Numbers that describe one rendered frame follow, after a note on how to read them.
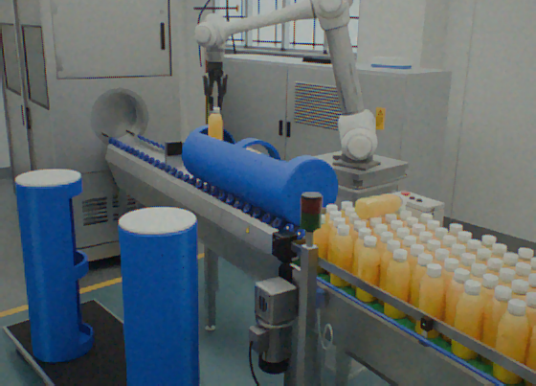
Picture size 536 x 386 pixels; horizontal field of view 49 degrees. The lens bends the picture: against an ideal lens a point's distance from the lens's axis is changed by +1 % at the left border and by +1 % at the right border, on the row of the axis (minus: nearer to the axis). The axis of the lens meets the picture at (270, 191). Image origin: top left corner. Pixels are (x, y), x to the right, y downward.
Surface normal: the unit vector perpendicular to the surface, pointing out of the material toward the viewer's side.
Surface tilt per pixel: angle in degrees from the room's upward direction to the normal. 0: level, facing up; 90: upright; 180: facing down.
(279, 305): 90
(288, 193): 90
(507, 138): 90
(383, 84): 90
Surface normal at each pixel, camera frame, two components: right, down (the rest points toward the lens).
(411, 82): 0.66, 0.22
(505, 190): -0.76, 0.17
